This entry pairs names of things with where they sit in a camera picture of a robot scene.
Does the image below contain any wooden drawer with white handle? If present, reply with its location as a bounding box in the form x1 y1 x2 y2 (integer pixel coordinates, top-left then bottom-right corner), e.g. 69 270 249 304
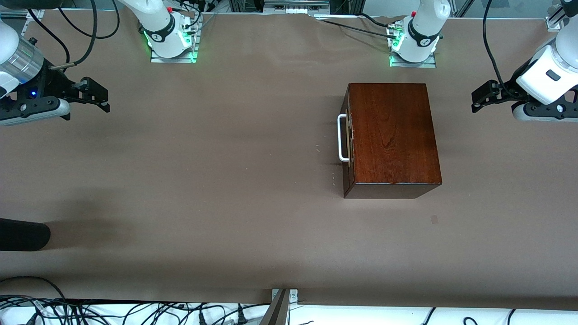
337 108 355 168

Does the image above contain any dark brown wooden cabinet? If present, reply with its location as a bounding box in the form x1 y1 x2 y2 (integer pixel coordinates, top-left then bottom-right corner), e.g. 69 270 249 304
342 83 443 200

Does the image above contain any black cylindrical object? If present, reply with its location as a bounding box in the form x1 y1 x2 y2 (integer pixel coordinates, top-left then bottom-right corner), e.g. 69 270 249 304
0 218 51 252

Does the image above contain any brown table cover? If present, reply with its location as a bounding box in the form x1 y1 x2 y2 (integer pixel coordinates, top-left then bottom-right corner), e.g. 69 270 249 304
0 9 578 312

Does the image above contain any dark grey profile beam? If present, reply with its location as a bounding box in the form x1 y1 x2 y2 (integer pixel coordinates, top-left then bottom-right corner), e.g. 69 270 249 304
259 290 290 325

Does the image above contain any black hanging cable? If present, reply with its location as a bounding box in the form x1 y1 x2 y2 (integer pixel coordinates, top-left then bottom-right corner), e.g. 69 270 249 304
58 0 121 40
26 8 71 64

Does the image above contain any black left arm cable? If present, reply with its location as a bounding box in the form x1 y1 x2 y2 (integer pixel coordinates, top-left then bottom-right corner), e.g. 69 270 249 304
483 0 520 98

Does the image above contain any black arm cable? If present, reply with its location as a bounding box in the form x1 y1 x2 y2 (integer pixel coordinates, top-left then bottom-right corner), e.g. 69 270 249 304
49 0 98 71
483 0 520 98

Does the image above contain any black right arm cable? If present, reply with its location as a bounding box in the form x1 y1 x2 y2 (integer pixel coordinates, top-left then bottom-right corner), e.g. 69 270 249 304
49 0 98 71

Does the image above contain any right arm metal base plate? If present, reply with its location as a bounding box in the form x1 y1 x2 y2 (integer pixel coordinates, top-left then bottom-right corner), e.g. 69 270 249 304
150 14 200 64

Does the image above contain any short black base cable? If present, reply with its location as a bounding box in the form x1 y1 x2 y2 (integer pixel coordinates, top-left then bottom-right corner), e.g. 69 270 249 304
360 13 390 28

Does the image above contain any long black base cable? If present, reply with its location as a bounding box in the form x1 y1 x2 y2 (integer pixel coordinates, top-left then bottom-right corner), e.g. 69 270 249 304
322 19 398 40

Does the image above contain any black arched cable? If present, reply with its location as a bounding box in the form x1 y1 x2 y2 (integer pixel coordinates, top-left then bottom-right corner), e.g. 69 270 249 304
0 276 66 301

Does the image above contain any silver metal bracket plate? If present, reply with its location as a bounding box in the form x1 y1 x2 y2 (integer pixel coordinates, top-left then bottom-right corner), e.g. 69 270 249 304
271 289 299 304

